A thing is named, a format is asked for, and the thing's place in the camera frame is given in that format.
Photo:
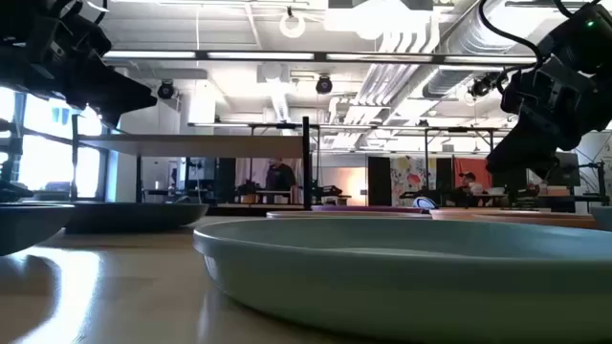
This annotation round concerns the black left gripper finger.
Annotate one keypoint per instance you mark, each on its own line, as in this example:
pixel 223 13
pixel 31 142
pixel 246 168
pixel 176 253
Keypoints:
pixel 110 95

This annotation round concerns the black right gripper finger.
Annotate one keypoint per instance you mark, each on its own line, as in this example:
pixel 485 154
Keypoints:
pixel 521 148

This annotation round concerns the terracotta pink plate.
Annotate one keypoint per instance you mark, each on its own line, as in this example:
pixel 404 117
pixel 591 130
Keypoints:
pixel 535 222

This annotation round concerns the black plate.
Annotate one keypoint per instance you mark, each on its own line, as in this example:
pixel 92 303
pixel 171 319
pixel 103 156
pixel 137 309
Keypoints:
pixel 138 217
pixel 28 227

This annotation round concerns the sage green plate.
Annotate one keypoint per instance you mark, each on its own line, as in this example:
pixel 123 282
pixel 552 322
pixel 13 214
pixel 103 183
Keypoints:
pixel 382 286

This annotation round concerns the orange cloth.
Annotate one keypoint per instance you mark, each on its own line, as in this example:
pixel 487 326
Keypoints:
pixel 473 167

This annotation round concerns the black monitor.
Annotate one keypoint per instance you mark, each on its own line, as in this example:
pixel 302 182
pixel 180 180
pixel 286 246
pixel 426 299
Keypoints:
pixel 570 172

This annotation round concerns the person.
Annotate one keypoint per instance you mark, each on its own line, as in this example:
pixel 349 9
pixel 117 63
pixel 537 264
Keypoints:
pixel 279 179
pixel 467 184

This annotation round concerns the large bright window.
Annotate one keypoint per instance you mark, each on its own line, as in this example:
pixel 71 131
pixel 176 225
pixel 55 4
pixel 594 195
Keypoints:
pixel 52 162

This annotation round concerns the white blue ball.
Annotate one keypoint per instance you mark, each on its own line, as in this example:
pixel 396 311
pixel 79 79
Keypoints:
pixel 423 203

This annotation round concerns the colourful flower poster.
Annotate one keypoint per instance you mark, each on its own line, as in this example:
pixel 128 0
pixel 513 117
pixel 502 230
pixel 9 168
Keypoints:
pixel 408 179

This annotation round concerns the black upright panel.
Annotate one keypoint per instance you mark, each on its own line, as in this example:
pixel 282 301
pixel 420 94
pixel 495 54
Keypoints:
pixel 379 181

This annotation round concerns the long black light bar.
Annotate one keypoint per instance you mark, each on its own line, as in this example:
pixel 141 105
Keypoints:
pixel 320 56

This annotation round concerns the black hanging camera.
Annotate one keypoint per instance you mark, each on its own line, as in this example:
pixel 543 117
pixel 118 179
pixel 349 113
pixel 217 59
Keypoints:
pixel 165 90
pixel 482 86
pixel 323 85

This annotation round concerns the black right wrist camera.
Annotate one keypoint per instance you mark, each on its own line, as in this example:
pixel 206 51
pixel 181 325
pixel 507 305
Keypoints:
pixel 581 43

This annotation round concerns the silver ventilation duct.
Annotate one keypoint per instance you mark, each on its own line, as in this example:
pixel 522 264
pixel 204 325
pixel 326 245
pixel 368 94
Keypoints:
pixel 478 33

